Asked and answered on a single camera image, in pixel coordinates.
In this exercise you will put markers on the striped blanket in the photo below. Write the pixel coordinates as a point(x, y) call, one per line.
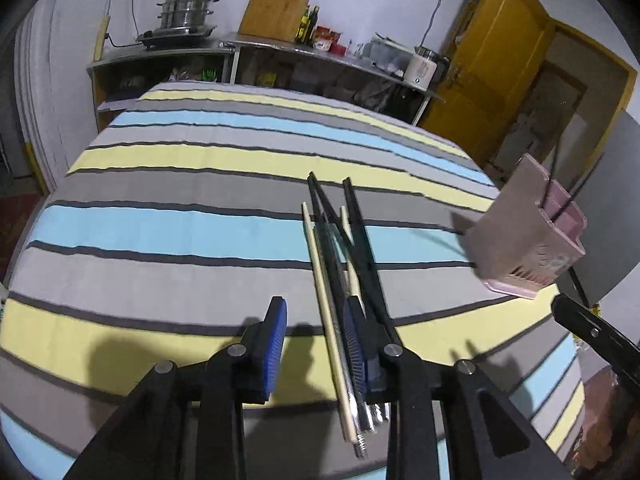
point(175, 230)

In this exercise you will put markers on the steel steamer pot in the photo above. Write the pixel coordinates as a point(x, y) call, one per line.
point(187, 10)

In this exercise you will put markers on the wall calendar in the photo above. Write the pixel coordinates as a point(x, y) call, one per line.
point(469, 15)

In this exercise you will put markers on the dark oil bottle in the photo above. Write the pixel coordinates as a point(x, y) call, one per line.
point(313, 25)
point(301, 27)

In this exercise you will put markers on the pink utensil holder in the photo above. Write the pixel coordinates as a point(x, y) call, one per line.
point(515, 230)

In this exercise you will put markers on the black chopstick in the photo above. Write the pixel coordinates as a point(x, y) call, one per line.
point(554, 170)
point(582, 187)
point(357, 220)
point(320, 195)

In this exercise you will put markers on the metal chopstick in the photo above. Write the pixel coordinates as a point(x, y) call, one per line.
point(352, 410)
point(375, 416)

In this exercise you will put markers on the long steel shelf table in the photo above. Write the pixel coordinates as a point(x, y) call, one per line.
point(300, 50)

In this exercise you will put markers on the grey refrigerator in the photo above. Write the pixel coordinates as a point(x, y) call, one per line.
point(615, 210)

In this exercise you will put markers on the yellow wooden door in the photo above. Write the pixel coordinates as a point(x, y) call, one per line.
point(490, 60)

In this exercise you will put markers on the white electric kettle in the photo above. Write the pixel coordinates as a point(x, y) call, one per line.
point(420, 67)

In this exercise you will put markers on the clear plastic container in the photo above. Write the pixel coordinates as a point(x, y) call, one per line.
point(387, 55)

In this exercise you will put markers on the wooden cutting board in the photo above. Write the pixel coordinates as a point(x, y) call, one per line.
point(275, 7)

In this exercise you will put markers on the low steel shelf table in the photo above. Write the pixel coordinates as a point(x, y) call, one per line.
point(150, 55)

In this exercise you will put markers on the yellow door frame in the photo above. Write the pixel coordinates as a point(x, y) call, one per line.
point(600, 50)

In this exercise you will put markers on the black induction cooker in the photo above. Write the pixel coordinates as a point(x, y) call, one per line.
point(172, 37)

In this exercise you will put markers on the wooden chopstick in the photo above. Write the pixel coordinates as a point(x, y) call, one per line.
point(320, 280)

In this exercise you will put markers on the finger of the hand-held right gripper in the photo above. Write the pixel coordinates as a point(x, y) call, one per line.
point(595, 332)

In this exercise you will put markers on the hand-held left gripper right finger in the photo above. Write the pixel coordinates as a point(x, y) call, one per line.
point(356, 355)

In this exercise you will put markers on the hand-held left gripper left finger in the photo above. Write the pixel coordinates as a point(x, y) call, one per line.
point(272, 355)

